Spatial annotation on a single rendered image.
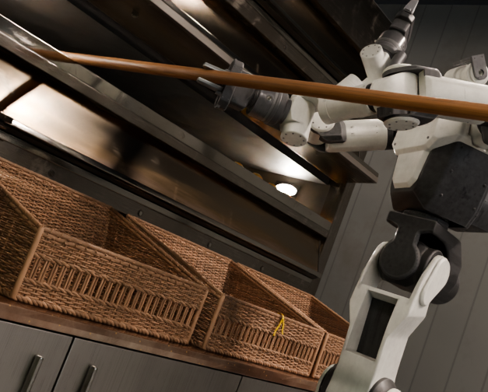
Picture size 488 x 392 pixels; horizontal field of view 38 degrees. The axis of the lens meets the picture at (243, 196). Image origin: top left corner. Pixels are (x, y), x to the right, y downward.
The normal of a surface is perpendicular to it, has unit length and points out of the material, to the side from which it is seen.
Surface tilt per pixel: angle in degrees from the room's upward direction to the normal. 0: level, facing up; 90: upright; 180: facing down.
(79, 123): 70
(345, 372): 82
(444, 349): 90
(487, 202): 90
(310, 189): 90
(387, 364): 90
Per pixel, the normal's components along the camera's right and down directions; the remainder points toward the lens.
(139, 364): 0.74, 0.19
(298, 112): 0.39, -0.35
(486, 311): -0.58, -0.33
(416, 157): -0.89, -0.37
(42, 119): 0.82, -0.13
